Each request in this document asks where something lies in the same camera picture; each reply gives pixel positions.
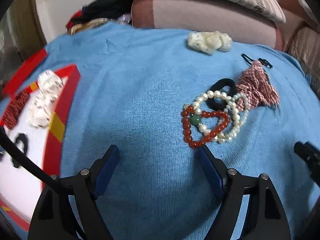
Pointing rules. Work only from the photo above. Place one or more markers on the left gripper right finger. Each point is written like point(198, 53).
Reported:
point(265, 215)

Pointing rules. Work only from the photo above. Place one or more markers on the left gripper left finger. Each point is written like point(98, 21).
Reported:
point(72, 213)

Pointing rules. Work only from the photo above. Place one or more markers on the red white checkered scrunchie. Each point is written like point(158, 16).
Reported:
point(254, 82)

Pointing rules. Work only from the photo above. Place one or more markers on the red white-dotted scrunchie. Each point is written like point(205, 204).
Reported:
point(14, 109)

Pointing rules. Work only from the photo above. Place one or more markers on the white black-dotted scrunchie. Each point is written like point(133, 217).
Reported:
point(43, 102)

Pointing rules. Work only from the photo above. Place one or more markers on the red jewelry box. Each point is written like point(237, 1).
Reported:
point(20, 190)

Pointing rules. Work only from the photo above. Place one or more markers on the striped floral pillow right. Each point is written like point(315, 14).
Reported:
point(305, 48)

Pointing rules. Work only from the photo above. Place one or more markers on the red box lid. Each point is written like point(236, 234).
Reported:
point(25, 70)

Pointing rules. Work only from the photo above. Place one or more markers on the cream dotted scrunchie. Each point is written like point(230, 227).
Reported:
point(209, 42)

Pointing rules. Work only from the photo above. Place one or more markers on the blue towel bed cover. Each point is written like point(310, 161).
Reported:
point(133, 86)

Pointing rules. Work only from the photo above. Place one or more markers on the pink mauve cushion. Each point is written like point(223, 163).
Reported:
point(241, 24)

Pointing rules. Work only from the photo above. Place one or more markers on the beige patterned cloth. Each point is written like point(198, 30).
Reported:
point(89, 25)

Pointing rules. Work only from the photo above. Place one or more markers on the dark clothes pile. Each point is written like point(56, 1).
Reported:
point(111, 9)

